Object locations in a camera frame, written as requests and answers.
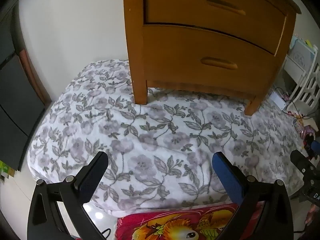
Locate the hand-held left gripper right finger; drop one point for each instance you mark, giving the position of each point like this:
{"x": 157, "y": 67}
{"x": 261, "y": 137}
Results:
{"x": 228, "y": 177}

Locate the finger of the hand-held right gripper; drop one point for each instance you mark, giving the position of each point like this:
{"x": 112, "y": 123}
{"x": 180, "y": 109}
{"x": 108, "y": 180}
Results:
{"x": 316, "y": 148}
{"x": 302, "y": 162}

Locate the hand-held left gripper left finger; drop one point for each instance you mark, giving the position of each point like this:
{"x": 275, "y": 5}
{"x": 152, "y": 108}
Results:
{"x": 87, "y": 180}

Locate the person's right hand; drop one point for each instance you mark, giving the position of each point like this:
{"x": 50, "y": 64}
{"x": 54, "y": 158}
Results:
{"x": 311, "y": 215}

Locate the colourful toys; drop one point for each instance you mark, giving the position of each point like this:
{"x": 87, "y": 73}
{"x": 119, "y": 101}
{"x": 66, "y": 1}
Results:
{"x": 305, "y": 130}

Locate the white chair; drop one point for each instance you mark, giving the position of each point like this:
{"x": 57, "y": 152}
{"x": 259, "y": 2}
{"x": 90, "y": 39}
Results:
{"x": 308, "y": 90}

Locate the white power strip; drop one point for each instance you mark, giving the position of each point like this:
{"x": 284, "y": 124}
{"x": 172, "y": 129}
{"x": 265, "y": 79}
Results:
{"x": 278, "y": 100}

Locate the grey floral blanket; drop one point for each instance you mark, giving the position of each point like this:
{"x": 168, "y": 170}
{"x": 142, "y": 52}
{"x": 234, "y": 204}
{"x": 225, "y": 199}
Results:
{"x": 140, "y": 142}

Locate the red printed blanket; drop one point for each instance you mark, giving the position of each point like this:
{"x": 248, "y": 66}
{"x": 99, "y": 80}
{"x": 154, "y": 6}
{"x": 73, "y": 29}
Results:
{"x": 175, "y": 225}

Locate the green packets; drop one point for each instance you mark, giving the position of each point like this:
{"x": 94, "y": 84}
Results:
{"x": 6, "y": 170}

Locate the dark grey cabinet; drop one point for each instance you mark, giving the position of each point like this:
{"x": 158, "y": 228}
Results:
{"x": 17, "y": 92}

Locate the wooden nightstand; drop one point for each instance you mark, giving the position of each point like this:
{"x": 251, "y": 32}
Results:
{"x": 136, "y": 55}

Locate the brown door frame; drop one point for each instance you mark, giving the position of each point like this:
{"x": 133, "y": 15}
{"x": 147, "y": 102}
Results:
{"x": 33, "y": 75}

